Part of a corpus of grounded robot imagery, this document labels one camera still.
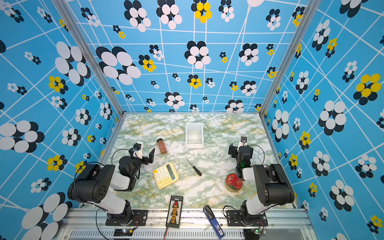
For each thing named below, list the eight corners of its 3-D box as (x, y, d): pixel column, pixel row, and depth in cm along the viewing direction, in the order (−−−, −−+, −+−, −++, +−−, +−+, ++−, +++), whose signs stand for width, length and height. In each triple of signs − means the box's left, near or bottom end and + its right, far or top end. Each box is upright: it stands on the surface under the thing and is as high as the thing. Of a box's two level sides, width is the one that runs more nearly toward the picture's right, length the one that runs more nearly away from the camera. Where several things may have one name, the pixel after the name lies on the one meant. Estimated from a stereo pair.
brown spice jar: (161, 155, 99) (160, 152, 95) (157, 142, 105) (155, 139, 102) (168, 152, 100) (167, 149, 96) (163, 140, 106) (162, 136, 103)
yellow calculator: (159, 190, 84) (158, 189, 82) (153, 171, 91) (152, 170, 89) (180, 180, 88) (179, 178, 86) (173, 163, 95) (172, 161, 93)
